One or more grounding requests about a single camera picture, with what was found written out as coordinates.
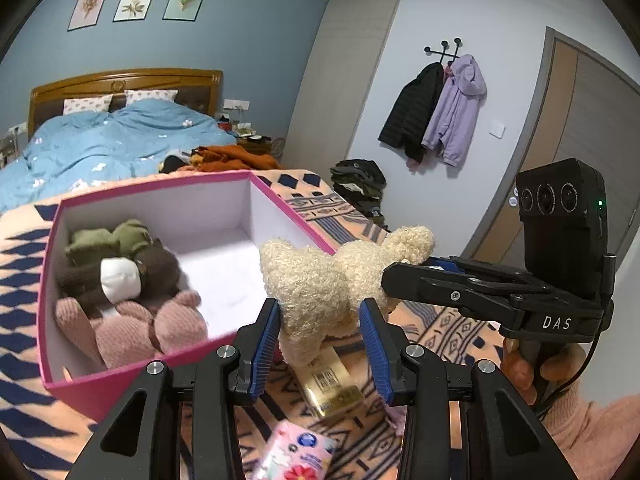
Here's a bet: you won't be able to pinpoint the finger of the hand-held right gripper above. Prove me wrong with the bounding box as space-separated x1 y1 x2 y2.
425 255 532 291
381 261 531 322

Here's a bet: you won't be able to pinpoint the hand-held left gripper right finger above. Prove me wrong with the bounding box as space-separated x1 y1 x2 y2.
359 297 576 480

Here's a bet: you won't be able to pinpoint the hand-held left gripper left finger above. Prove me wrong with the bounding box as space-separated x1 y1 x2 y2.
75 298 282 480

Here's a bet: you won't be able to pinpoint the gold box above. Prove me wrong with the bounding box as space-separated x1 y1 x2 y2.
292 345 366 418

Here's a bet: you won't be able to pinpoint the pink satin pouch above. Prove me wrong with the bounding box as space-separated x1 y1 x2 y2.
385 402 407 436

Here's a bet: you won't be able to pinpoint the cream plush bear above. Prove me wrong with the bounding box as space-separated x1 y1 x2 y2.
259 225 436 366

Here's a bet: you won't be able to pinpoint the pink knitted plush rabbit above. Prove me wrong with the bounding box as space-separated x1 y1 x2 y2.
55 289 208 371

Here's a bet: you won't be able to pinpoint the pink floral tissue packet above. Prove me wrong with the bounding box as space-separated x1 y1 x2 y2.
250 420 338 480

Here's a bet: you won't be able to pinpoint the brown and white plush toy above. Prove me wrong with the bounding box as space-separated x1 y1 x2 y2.
56 245 181 318

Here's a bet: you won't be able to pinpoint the green plush frog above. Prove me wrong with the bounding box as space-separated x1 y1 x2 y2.
64 218 153 266

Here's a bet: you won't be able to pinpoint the pink cardboard box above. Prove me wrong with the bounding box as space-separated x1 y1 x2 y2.
39 170 337 423

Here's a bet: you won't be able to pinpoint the person's right hand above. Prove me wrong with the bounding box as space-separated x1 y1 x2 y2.
501 337 587 409

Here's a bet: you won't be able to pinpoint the camouflage clothes pile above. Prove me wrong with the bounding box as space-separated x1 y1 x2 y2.
330 159 388 228

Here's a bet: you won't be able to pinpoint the grey and wood door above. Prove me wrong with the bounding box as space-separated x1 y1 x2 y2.
460 27 640 281

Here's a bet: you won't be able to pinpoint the purple jacket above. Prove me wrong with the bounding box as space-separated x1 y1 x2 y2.
421 53 487 168

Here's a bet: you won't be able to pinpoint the black jacket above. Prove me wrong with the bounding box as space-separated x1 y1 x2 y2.
377 62 446 163

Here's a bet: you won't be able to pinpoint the rust orange clothes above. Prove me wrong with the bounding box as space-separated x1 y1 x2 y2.
190 145 283 173

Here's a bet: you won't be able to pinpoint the cluttered wooden nightstand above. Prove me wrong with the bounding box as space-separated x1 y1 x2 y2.
217 112 288 157

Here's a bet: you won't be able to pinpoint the orange patterned blanket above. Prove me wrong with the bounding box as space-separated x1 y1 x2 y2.
0 167 566 480

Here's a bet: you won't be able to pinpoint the blue floral duvet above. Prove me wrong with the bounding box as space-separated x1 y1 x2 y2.
0 99 238 213

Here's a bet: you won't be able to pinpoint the white patterned pillow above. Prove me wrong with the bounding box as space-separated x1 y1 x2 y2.
62 95 113 115
124 90 178 108

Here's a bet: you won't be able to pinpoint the wooden headboard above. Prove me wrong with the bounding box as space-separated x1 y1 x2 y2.
27 69 224 141

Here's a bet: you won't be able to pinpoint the green leaf framed picture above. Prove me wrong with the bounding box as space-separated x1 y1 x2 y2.
162 0 207 22

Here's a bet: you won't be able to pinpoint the white flower framed picture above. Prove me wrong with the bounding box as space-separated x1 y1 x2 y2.
112 0 160 23

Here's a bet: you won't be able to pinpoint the pink flower framed picture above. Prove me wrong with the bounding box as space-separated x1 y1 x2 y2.
67 0 110 31

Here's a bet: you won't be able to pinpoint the black wall coat rack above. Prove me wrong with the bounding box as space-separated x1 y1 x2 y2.
424 37 463 68

